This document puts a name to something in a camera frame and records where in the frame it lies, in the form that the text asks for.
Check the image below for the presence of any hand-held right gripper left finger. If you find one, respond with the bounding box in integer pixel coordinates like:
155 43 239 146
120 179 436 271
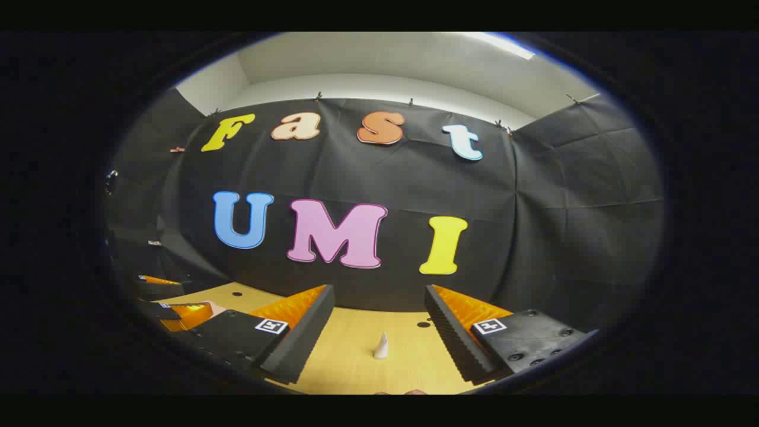
178 284 336 385

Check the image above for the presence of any black backdrop cloth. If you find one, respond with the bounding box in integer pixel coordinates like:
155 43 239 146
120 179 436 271
107 89 665 333

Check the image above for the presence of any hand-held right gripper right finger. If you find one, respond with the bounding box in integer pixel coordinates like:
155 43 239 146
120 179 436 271
424 284 599 385

